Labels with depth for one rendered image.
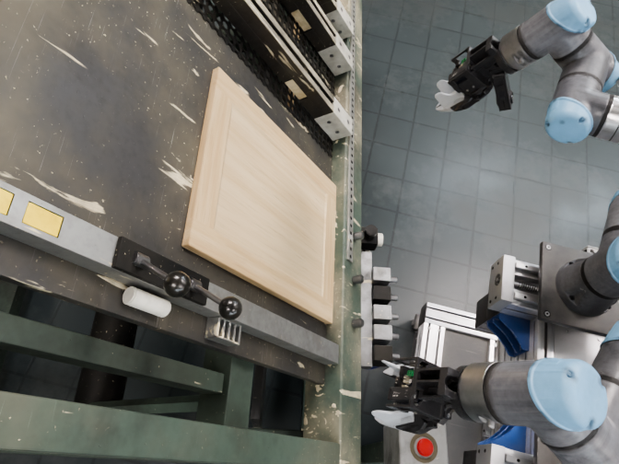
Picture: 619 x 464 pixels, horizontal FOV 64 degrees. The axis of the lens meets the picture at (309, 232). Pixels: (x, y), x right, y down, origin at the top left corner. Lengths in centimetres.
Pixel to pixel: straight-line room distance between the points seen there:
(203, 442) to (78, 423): 24
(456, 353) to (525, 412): 155
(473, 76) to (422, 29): 237
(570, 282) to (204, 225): 91
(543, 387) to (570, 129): 51
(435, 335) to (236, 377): 121
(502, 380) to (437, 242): 195
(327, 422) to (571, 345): 68
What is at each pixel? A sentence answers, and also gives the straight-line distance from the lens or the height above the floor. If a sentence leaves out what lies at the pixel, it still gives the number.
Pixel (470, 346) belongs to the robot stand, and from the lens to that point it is 220.
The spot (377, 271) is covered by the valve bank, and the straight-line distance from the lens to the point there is 158.
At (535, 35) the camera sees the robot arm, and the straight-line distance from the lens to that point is 105.
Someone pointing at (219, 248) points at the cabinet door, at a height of 129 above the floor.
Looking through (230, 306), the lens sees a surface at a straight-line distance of 79.
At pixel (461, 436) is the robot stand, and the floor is 21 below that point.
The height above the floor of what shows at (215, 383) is 115.
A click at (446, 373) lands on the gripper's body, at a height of 156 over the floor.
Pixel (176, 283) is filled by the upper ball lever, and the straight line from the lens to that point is 71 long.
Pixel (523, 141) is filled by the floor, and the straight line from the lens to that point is 310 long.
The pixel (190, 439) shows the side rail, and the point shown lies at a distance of 87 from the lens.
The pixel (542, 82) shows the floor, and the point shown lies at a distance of 346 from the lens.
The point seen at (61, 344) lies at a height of 144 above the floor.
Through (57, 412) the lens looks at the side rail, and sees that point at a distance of 72.
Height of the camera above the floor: 220
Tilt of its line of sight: 64 degrees down
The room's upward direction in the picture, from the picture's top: 11 degrees clockwise
